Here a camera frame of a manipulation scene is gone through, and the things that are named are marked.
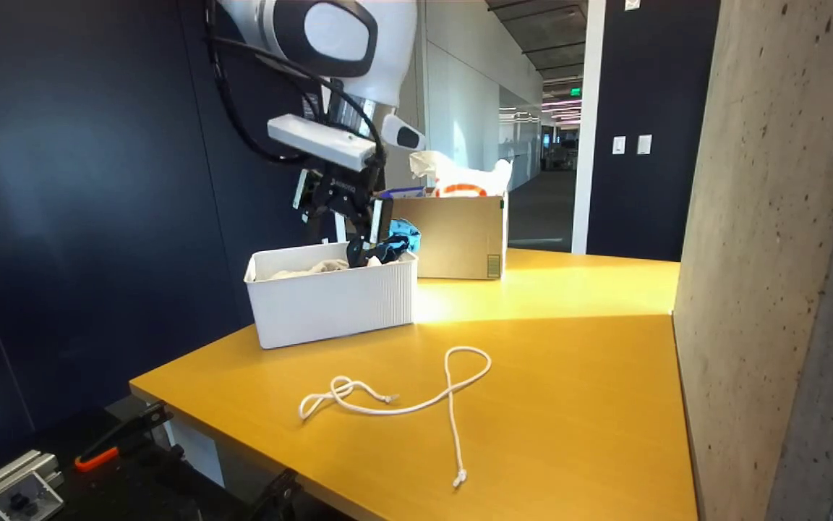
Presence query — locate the white plastic bag orange print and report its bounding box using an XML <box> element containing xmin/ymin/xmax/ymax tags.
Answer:
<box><xmin>405</xmin><ymin>148</ymin><xmax>516</xmax><ymax>200</ymax></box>

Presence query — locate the aluminium profile rail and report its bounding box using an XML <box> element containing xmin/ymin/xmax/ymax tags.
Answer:
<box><xmin>0</xmin><ymin>446</ymin><xmax>67</xmax><ymax>521</ymax></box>

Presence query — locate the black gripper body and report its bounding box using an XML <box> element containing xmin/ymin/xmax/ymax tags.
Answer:
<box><xmin>305</xmin><ymin>164</ymin><xmax>389</xmax><ymax>217</ymax></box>

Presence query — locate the orange handled clamp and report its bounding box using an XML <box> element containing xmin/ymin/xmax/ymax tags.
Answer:
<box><xmin>71</xmin><ymin>401</ymin><xmax>176</xmax><ymax>478</ymax></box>

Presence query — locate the beige cloth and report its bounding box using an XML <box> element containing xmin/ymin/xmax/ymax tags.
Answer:
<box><xmin>266</xmin><ymin>254</ymin><xmax>354</xmax><ymax>282</ymax></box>

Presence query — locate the white plastic storage bin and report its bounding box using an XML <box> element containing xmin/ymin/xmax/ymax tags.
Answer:
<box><xmin>241</xmin><ymin>239</ymin><xmax>422</xmax><ymax>352</ymax></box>

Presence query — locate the dark teal cloth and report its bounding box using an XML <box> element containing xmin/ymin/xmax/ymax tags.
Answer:
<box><xmin>344</xmin><ymin>217</ymin><xmax>427</xmax><ymax>271</ymax></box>

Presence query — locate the white braided string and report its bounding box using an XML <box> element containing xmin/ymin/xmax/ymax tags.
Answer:
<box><xmin>296</xmin><ymin>342</ymin><xmax>495</xmax><ymax>492</ymax></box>

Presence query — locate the brown cardboard box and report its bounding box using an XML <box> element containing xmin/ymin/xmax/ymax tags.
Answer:
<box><xmin>376</xmin><ymin>191</ymin><xmax>513</xmax><ymax>282</ymax></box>

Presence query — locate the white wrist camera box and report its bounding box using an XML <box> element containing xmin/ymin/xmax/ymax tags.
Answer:
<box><xmin>266</xmin><ymin>112</ymin><xmax>383</xmax><ymax>174</ymax></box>

